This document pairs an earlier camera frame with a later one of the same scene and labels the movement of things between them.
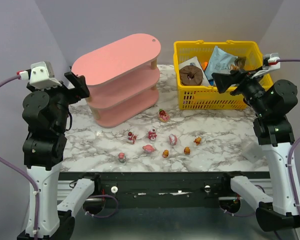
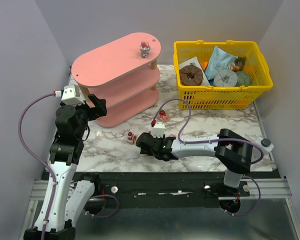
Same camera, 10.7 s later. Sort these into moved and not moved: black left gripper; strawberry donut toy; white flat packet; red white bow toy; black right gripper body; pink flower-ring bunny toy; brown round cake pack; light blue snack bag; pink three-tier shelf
Moved: black right gripper body; black left gripper; pink flower-ring bunny toy
Not moved: strawberry donut toy; light blue snack bag; white flat packet; brown round cake pack; red white bow toy; pink three-tier shelf
